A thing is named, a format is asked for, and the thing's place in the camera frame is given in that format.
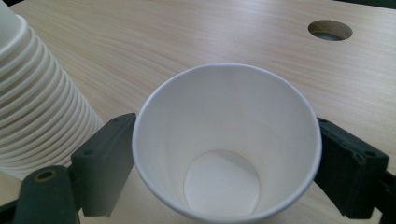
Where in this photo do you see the white paper cup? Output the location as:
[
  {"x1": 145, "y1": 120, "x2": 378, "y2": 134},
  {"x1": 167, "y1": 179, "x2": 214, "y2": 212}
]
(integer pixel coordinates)
[{"x1": 131, "y1": 63, "x2": 323, "y2": 224}]

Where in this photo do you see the stack of white paper cups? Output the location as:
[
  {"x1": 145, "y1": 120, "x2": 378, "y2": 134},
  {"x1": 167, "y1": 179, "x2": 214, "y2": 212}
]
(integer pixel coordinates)
[{"x1": 0, "y1": 0, "x2": 106, "y2": 181}]

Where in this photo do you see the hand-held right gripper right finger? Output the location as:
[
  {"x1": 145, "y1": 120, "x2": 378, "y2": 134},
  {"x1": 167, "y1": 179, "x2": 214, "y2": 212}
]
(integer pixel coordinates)
[{"x1": 313, "y1": 116, "x2": 390, "y2": 220}]

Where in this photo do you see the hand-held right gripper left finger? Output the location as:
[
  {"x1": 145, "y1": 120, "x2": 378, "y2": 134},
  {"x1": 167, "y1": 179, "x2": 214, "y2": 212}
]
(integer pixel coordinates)
[{"x1": 70, "y1": 112, "x2": 137, "y2": 218}]

